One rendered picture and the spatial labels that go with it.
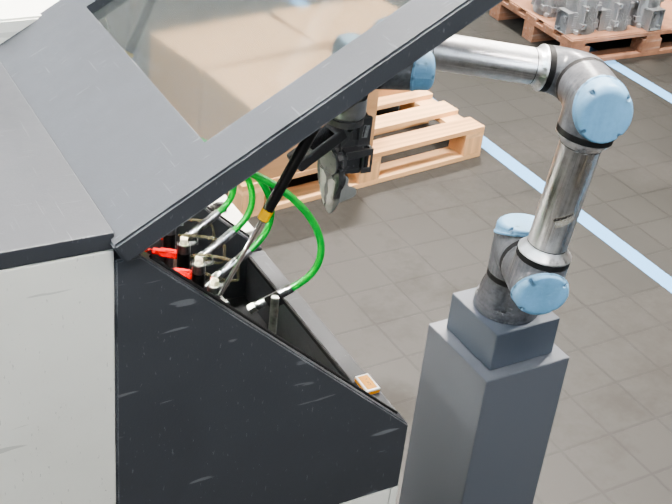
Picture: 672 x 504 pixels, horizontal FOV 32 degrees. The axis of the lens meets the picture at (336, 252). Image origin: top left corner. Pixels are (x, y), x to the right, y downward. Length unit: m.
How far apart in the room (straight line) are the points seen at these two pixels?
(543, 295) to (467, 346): 0.32
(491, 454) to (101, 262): 1.36
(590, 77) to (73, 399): 1.14
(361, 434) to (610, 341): 2.21
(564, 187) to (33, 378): 1.13
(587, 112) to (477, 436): 0.86
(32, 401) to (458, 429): 1.25
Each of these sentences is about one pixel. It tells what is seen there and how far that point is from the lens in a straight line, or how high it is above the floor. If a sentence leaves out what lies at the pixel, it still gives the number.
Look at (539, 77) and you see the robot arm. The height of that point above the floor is 1.49.
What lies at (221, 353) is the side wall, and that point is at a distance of 1.92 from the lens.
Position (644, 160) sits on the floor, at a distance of 5.65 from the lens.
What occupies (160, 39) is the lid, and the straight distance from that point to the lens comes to 2.09.
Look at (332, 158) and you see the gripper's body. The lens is 2.26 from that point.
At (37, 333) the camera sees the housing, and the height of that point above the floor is 1.35.
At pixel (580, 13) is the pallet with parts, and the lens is 6.54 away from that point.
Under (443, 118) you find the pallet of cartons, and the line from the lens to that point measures 5.38.
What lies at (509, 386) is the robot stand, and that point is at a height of 0.77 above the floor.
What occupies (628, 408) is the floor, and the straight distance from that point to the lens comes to 4.02.
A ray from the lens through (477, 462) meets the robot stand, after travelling 2.82.
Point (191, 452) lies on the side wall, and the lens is 2.04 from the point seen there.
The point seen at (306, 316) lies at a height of 0.95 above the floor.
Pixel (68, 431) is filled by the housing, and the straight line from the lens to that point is 1.91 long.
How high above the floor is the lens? 2.40
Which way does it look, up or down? 32 degrees down
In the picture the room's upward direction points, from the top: 6 degrees clockwise
